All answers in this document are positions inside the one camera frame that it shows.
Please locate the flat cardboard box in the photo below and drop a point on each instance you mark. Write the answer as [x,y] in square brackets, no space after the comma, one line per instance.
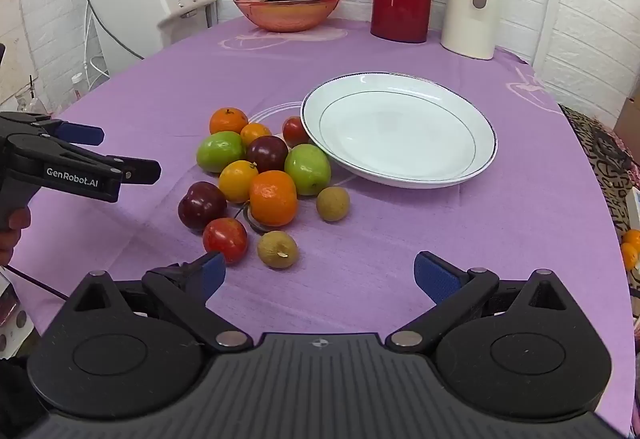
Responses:
[631,119]

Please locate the green apple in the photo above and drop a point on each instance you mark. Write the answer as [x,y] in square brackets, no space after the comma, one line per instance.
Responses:
[220,151]

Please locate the brown kiwi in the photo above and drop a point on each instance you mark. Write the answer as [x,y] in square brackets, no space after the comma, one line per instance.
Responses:
[332,203]

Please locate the purple tablecloth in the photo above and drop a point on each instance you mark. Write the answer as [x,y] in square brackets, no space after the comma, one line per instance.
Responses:
[400,229]

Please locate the clear plastic bottle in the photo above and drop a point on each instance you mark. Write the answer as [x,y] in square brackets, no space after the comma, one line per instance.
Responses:
[77,89]

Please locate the brown longan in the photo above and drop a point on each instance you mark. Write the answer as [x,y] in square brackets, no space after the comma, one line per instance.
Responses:
[277,249]

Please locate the orange with stem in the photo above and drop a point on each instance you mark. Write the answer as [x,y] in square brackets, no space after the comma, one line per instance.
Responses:
[228,120]

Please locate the large orange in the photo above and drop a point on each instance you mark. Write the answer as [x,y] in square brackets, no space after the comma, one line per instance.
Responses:
[272,197]

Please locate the orange glass bowl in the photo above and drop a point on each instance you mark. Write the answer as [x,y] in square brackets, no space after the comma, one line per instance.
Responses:
[287,16]

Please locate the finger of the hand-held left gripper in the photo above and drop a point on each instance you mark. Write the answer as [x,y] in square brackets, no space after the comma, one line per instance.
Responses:
[142,170]
[80,133]

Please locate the yellow lemon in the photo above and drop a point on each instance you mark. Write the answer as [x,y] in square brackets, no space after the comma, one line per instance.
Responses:
[238,180]

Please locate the dark red plum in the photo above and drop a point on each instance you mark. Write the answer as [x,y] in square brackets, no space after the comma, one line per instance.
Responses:
[267,153]
[202,205]

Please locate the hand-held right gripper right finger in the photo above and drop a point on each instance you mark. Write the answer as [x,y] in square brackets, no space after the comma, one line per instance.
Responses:
[434,275]

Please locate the small orange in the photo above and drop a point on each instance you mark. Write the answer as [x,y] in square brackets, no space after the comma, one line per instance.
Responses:
[255,134]

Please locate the small red apple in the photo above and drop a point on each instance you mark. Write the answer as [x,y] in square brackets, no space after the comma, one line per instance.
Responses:
[296,131]
[225,236]

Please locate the green mango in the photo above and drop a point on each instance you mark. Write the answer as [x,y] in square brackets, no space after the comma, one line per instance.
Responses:
[307,169]

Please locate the orange beside power strip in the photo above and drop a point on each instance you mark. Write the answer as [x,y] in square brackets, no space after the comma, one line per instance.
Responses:
[632,246]

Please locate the white plate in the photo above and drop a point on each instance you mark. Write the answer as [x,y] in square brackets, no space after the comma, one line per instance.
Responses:
[400,129]

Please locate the brown patterned blanket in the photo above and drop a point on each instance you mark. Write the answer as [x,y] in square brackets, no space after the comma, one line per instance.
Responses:
[595,154]

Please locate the white power strip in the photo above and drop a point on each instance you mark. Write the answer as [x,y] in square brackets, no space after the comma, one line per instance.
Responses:
[634,209]

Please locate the person's left hand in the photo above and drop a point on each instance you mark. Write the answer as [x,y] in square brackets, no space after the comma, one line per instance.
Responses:
[12,234]

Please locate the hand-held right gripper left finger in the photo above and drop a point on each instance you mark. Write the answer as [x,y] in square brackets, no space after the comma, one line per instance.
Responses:
[214,271]

